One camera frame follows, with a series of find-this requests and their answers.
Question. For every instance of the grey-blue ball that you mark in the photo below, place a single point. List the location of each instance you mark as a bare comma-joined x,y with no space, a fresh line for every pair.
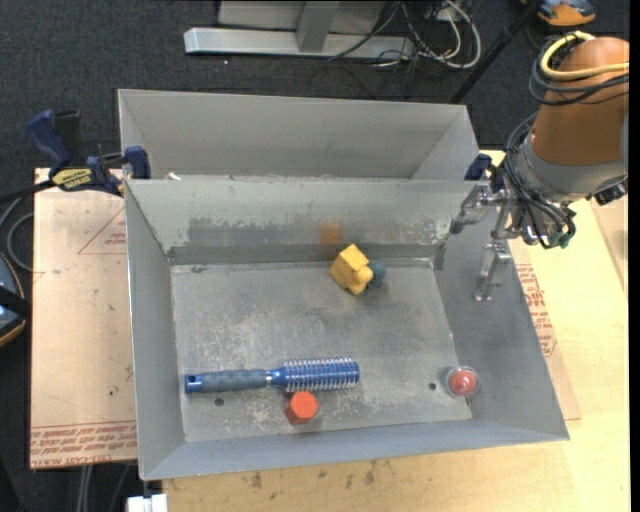
378,274

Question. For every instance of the brown cardboard board, red print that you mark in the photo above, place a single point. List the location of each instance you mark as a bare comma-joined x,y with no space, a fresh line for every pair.
80,310

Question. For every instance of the blue hairbrush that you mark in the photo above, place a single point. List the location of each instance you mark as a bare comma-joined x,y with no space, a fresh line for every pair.
280,378

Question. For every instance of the yellow toy block figure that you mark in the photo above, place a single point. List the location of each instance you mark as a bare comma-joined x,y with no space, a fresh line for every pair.
351,270

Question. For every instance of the grey metal bin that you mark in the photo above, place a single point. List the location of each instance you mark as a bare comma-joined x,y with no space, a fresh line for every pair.
310,325

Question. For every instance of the orange hexagonal block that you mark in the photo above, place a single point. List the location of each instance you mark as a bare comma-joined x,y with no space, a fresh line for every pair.
302,407

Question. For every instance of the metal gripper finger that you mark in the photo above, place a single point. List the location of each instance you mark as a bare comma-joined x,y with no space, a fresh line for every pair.
470,207
492,272

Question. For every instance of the black cylinder on white bracket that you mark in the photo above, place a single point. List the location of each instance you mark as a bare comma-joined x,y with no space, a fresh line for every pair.
611,194

